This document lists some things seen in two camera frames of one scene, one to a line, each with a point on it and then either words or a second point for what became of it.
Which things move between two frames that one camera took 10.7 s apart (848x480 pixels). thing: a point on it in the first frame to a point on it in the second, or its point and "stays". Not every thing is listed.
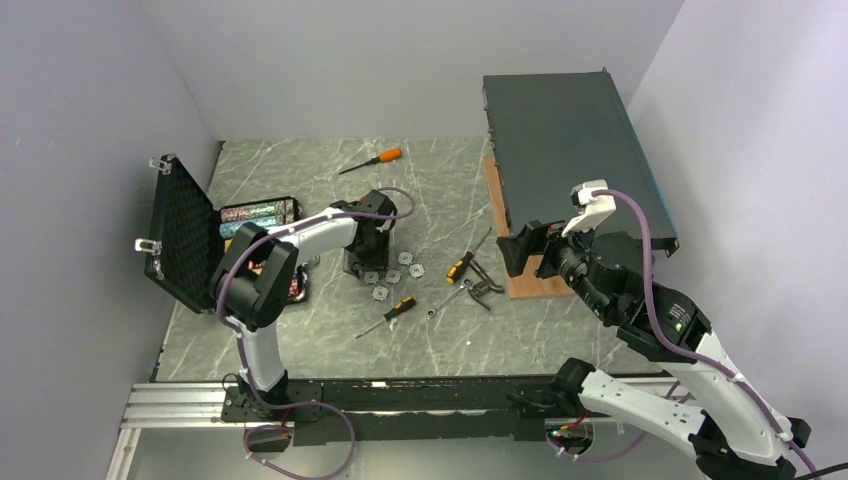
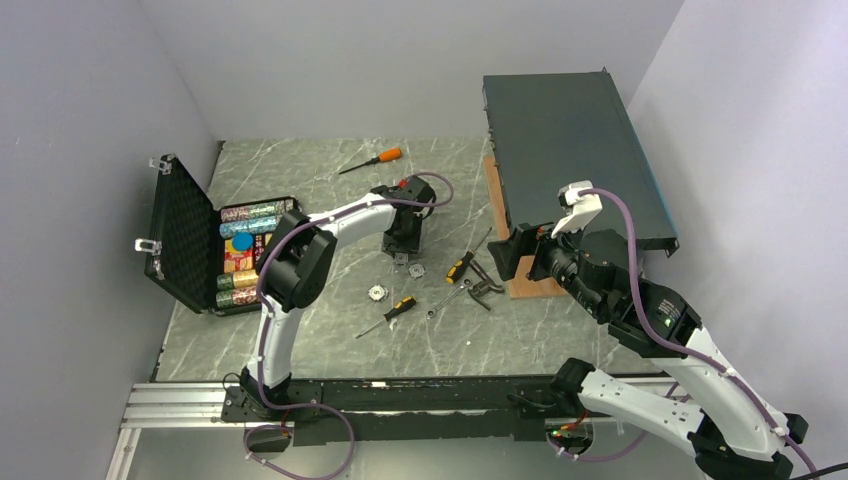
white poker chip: [416, 270] stays
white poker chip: [379, 293] stays
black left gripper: [379, 262] to [410, 247]
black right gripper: [535, 235] stays
